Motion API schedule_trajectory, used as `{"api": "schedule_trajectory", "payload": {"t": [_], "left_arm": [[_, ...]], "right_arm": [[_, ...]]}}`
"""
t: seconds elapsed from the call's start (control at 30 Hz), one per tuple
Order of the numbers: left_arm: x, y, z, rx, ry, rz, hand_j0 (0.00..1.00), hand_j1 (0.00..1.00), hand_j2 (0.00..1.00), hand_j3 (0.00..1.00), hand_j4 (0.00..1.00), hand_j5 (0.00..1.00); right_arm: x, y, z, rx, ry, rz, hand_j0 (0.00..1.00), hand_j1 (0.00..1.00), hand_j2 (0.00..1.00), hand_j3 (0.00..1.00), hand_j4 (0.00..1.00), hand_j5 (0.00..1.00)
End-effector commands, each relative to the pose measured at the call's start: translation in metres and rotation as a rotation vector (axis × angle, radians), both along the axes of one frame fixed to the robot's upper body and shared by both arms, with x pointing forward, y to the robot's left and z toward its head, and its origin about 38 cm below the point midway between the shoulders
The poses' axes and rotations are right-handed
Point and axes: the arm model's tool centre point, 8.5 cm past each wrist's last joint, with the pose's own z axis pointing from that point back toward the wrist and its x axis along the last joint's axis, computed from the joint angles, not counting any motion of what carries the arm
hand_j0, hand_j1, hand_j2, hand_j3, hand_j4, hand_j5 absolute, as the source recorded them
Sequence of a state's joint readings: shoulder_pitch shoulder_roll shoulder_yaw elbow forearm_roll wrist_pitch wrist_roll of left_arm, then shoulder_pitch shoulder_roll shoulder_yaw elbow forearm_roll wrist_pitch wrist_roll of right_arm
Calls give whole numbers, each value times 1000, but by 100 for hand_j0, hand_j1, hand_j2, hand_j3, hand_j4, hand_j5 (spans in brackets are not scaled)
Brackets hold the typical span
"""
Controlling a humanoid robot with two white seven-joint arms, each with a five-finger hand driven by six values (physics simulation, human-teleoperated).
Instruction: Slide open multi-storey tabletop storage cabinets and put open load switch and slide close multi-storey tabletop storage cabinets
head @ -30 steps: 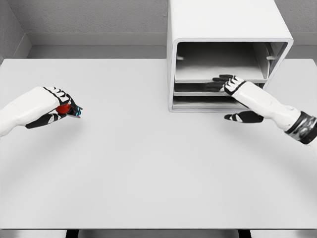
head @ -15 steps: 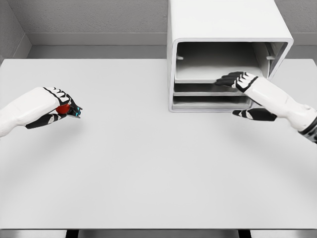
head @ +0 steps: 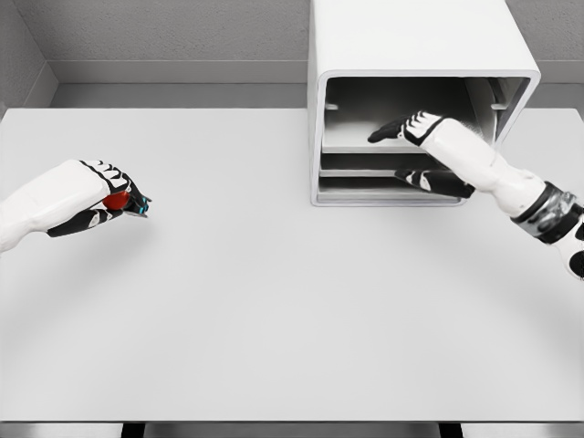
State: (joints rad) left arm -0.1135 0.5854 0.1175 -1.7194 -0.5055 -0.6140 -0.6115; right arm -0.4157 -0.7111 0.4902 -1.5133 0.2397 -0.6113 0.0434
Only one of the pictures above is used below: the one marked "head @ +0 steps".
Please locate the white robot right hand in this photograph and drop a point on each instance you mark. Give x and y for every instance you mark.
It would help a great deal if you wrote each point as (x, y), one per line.
(451, 146)

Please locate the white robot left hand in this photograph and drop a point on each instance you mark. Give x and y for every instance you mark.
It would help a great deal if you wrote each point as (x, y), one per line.
(75, 187)

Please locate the red and black load switch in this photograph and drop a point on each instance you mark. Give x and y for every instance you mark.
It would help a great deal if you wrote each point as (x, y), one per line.
(119, 201)

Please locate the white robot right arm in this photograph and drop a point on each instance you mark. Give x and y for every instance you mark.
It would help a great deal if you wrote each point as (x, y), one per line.
(534, 196)

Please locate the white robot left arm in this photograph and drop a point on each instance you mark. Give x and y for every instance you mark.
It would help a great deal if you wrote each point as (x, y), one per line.
(20, 214)

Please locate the white tabletop storage cabinet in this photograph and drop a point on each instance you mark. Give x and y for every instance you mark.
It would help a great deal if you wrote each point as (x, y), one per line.
(410, 41)

